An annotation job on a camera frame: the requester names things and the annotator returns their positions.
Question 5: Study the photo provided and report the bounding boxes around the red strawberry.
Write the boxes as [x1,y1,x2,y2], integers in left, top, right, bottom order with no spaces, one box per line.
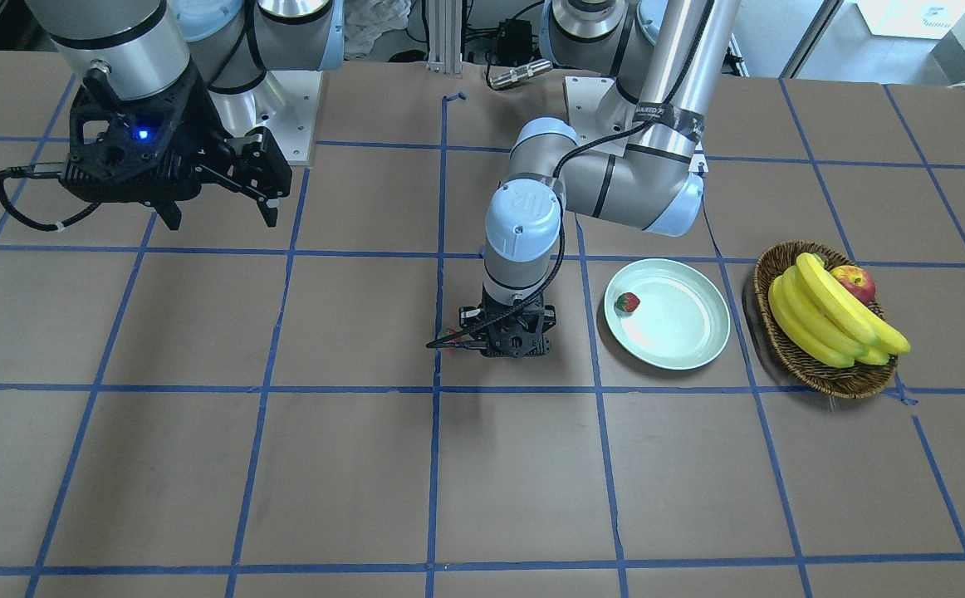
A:
[434,328,471,350]
[613,292,641,315]

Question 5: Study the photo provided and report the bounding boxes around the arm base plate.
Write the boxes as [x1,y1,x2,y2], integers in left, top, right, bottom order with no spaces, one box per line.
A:
[225,71,324,166]
[563,77,708,174]

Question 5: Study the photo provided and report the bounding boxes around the yellow banana bunch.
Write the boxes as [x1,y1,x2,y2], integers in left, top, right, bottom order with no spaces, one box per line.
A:
[767,252,912,370]

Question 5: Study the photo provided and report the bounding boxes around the light green plate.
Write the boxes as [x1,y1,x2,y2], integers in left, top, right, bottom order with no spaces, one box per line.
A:
[600,258,732,370]

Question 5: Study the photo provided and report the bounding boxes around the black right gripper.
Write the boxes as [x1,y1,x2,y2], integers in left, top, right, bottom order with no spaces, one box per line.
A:
[61,66,292,231]

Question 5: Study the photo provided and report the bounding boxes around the woven wicker basket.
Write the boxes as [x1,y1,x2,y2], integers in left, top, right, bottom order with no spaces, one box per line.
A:
[742,241,898,400]

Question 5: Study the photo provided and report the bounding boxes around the red yellow apple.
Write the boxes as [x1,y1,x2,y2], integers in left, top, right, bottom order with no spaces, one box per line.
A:
[830,265,877,306]

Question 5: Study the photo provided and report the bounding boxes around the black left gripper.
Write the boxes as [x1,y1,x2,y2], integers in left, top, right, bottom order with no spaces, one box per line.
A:
[464,299,557,357]

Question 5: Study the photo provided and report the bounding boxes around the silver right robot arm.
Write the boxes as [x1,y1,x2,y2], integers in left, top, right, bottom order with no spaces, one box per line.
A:
[0,1,345,232]

